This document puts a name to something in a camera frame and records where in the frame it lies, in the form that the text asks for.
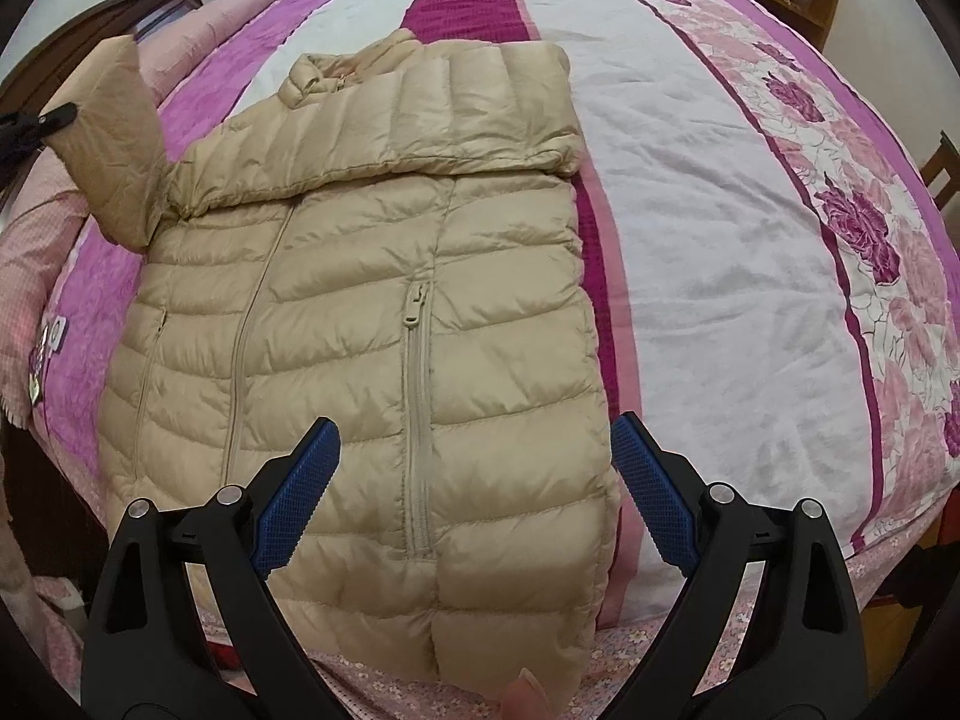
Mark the wooden chair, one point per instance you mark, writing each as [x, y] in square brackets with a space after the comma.
[942, 172]

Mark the pink floral striped bed sheet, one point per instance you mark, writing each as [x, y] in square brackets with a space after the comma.
[705, 255]

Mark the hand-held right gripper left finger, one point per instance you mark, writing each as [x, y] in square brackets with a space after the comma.
[298, 495]

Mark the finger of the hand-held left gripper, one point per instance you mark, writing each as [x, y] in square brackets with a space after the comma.
[43, 124]

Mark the pink rolled blanket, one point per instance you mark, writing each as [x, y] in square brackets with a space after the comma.
[202, 30]

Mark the pink checked pillow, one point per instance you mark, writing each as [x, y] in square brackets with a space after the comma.
[30, 270]

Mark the dark wooden headboard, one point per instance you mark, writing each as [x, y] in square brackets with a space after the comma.
[67, 30]

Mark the person's right hand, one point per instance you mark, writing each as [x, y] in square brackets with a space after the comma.
[525, 696]

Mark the beige puffer jacket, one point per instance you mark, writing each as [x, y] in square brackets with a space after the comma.
[360, 255]

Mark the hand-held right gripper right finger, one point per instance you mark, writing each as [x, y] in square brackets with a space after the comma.
[654, 495]

